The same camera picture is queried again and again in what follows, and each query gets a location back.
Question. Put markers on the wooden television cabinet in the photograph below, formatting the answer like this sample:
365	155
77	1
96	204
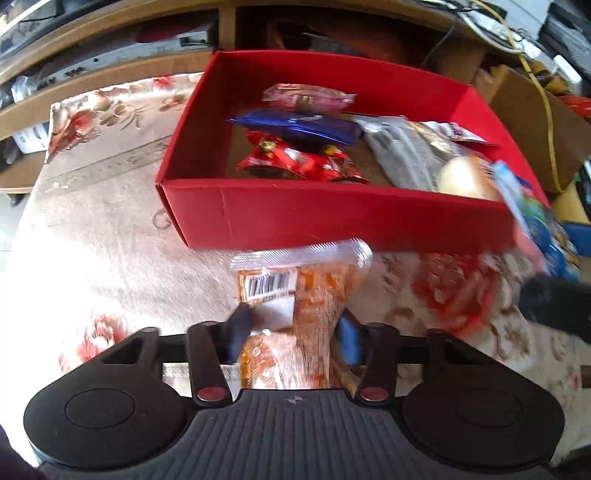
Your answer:
92	27

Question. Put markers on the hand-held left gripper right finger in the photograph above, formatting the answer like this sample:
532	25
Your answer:
348	341

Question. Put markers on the silver set-top box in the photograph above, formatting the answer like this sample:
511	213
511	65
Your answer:
138	50

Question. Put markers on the clear plastic bag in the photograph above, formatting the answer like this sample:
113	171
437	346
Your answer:
27	87

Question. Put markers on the white carton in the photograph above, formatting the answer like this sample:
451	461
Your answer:
32	138

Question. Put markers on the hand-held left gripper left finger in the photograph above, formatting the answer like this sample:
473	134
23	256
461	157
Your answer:
240	332

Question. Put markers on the red snack packet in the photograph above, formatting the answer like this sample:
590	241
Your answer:
295	161

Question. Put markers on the brown cardboard box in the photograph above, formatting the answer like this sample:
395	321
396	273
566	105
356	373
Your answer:
517	110

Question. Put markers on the orange bread packet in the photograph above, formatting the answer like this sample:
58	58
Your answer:
314	295

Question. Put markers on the small red plastic bag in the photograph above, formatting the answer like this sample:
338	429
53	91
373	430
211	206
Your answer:
575	105

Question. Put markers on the television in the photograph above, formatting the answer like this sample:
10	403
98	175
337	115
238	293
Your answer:
23	18

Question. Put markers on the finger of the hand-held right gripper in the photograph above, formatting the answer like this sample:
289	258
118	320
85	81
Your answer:
554	300

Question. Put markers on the red cardboard box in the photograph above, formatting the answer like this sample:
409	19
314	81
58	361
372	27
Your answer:
323	217

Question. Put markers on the white pouch black characters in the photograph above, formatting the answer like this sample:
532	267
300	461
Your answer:
455	131

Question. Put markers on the pink snack packet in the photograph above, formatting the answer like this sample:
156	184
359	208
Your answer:
309	98

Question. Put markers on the round bun packet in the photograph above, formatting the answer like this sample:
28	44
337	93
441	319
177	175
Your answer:
466	177

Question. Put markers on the blue white snack packet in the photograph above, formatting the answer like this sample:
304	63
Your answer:
521	207

